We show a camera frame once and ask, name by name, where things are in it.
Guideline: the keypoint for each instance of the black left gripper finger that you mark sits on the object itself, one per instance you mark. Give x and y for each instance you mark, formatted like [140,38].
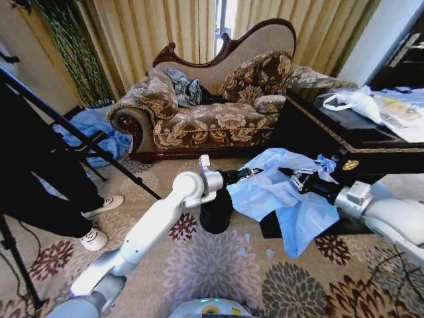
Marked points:
[251,170]
[246,177]

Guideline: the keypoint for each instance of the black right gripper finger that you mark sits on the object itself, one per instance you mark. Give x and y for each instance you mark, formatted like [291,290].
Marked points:
[299,184]
[298,173]

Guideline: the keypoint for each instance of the blue plastic garbage bag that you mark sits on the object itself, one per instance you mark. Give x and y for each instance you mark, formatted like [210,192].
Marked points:
[298,218]

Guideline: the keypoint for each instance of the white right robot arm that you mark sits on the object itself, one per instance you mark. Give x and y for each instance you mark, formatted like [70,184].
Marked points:
[394,222]

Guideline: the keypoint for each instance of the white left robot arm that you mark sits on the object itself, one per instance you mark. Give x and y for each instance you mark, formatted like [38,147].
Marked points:
[149,225]

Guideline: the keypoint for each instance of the black round trash bin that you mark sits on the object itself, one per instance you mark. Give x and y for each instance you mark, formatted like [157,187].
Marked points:
[215,215]

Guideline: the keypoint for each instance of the white plastic bag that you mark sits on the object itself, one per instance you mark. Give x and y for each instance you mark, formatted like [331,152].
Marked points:
[356,101]

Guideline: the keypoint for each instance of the black cabinet with gold trim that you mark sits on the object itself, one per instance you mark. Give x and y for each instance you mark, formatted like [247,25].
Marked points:
[311,132]

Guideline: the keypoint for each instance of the floral brown chaise sofa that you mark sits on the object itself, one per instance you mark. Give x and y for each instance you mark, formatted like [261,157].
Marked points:
[212,126]

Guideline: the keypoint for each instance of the small blue plastic scrap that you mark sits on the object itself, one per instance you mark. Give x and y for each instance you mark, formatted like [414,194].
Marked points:
[247,237]
[242,251]
[270,253]

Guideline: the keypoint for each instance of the floral brown bolster cushion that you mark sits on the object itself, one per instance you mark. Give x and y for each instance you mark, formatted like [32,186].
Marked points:
[269,103]

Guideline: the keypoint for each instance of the black crumpled cloth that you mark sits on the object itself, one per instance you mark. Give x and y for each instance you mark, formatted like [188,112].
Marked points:
[210,97]

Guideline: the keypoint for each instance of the large floral brown pillow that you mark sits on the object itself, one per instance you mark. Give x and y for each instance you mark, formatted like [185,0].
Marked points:
[256,77]

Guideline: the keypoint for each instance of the grey blue crumpled clothes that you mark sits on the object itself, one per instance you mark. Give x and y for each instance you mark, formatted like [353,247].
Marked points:
[185,89]

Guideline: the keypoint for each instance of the floral brown square pillow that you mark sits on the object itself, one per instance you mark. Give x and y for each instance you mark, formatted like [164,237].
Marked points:
[160,94]

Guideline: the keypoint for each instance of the printed newspaper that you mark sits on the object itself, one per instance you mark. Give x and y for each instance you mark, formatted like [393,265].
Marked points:
[402,116]

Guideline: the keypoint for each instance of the person's white shoe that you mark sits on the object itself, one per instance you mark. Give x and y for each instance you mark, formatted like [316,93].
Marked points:
[107,203]
[95,238]

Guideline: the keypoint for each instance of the white robot front shell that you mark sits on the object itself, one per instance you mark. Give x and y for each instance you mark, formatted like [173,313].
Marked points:
[208,308]

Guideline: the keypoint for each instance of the beige pleated curtain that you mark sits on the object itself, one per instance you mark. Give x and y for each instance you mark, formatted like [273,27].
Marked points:
[149,36]
[314,30]

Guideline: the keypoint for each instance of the dark glossy furniture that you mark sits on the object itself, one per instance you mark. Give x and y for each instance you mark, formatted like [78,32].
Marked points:
[402,63]

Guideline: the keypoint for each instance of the black tripod stand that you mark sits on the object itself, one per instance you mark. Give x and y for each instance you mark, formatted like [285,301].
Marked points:
[79,137]

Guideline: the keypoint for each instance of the person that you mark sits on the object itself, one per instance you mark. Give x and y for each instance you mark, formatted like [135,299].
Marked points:
[36,172]

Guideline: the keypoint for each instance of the green hanging plant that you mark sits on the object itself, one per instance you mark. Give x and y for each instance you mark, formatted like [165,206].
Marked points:
[74,49]

